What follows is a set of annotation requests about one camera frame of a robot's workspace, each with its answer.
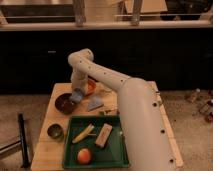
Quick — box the orange bowl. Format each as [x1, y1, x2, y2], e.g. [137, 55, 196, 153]
[86, 79, 96, 95]

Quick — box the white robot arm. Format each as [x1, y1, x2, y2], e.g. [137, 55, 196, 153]
[68, 49, 177, 171]

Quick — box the red-yellow apple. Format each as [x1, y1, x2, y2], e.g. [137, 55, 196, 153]
[77, 148, 92, 164]

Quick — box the small green metal cup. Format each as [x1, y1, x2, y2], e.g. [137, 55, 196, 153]
[47, 124, 64, 141]

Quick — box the dark purple bowl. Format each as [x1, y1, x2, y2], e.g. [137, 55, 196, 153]
[55, 93, 76, 115]

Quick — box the black metal stand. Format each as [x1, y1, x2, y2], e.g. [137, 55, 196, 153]
[0, 113, 30, 168]

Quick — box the grey folded cloth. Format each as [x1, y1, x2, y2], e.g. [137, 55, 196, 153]
[87, 96, 104, 111]

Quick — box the green plastic tray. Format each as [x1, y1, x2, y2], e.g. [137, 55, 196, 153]
[62, 115, 129, 169]

